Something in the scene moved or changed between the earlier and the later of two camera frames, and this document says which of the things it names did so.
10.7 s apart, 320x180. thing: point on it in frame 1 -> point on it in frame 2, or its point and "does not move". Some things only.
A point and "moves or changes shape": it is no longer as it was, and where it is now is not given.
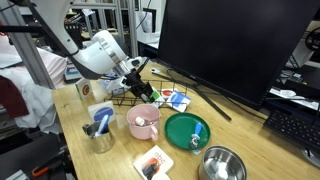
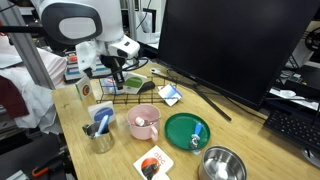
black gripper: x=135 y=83 -> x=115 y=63
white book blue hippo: x=97 y=112 does not move
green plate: x=180 y=127 does not move
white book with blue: x=179 y=101 -> x=170 y=94
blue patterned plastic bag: x=108 y=77 does not move
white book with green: x=157 y=98 moves or changes shape
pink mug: x=143 y=120 does not move
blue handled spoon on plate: x=196 y=136 does not move
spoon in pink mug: x=143 y=122 does not move
